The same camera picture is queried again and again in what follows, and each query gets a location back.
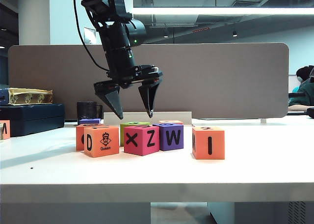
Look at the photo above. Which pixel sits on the green block O and 3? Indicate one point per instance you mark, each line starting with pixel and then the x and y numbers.
pixel 133 123

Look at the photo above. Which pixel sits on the black round object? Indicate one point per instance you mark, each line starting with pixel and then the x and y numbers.
pixel 311 112

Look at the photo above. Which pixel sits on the white divider foot bracket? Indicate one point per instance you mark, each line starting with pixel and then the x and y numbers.
pixel 263 121

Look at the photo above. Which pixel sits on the ceiling spot lamp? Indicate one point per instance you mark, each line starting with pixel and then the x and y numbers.
pixel 234 34
pixel 166 36

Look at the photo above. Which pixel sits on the grey vented cabinet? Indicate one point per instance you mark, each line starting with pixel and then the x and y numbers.
pixel 269 213

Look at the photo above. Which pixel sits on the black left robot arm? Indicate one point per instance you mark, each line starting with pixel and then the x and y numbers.
pixel 115 12

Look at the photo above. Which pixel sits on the black mesh cup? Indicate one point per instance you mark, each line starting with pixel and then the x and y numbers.
pixel 86 111

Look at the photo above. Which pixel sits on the orange block D and Queen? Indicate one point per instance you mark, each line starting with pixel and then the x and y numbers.
pixel 103 143

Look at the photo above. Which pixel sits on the purple block W and G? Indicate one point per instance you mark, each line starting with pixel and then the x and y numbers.
pixel 171 138

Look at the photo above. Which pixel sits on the red led display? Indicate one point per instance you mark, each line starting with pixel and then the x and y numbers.
pixel 201 30

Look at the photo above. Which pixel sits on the orange block I and 2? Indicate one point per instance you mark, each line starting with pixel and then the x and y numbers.
pixel 216 145

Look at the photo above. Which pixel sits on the orange block B and C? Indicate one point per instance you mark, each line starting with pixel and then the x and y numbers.
pixel 79 140

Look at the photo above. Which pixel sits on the pink block X and Z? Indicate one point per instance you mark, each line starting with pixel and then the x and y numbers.
pixel 139 140

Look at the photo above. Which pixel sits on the orange block with Y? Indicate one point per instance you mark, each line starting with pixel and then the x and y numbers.
pixel 171 122

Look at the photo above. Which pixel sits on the grey desk divider panel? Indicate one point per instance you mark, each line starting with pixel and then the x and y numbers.
pixel 208 81

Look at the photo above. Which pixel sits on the dark blue plastic case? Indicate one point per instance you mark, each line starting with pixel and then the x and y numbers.
pixel 36 118

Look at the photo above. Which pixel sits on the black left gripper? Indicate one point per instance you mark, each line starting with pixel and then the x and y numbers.
pixel 122 69

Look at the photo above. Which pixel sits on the white wall notice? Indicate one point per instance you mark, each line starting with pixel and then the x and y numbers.
pixel 89 37

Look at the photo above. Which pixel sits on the person in green top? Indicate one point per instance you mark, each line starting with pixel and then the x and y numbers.
pixel 303 91

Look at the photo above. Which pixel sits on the blue box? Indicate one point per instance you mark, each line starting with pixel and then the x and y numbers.
pixel 3 96

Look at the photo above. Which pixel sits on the white monitor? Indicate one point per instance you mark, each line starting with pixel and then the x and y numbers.
pixel 292 84

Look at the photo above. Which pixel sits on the orange block U and M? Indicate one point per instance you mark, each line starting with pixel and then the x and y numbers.
pixel 5 130

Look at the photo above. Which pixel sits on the yellow patterned box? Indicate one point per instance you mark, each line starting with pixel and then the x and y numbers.
pixel 29 97

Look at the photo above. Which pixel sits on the purple block W and 9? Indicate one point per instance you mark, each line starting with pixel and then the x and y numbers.
pixel 89 121

